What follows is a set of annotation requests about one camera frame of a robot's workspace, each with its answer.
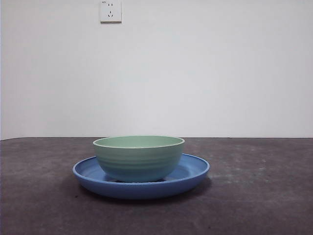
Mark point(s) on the blue round plate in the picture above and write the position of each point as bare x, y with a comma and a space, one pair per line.
139, 191

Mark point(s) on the white wall socket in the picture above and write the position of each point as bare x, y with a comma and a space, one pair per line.
111, 14

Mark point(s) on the green ribbed bowl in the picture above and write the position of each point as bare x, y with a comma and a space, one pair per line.
138, 161

